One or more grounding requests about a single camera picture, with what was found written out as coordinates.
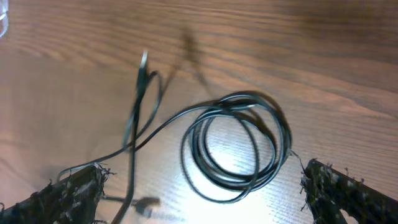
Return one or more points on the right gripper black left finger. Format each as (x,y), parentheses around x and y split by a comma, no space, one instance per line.
(72,200)

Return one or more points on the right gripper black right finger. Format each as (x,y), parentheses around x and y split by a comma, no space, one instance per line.
(329,192)

